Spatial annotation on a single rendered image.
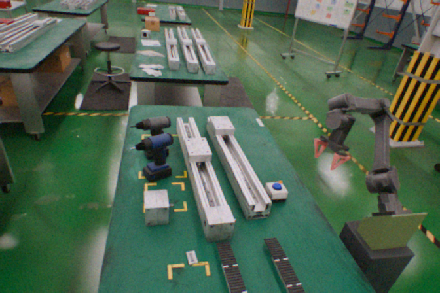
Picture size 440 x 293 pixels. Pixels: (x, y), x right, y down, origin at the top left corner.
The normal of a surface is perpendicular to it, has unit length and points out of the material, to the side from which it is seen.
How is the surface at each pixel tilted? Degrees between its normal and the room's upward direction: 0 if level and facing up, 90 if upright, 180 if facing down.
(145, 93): 90
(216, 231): 90
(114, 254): 0
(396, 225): 90
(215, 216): 0
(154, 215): 90
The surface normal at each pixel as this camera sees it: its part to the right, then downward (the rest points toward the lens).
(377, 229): -0.97, 0.02
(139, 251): 0.11, -0.84
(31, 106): 0.18, 0.55
